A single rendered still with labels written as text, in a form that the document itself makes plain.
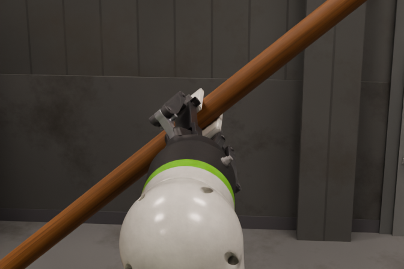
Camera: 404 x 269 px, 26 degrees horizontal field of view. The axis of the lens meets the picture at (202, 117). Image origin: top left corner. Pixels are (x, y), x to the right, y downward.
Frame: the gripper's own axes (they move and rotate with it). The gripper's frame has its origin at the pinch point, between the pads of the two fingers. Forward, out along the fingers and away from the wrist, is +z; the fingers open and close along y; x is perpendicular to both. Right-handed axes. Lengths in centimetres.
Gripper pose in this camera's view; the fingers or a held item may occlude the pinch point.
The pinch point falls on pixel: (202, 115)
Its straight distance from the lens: 110.2
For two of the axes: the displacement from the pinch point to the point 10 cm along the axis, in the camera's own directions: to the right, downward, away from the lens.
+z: 0.5, -3.3, 9.4
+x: 7.6, -6.0, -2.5
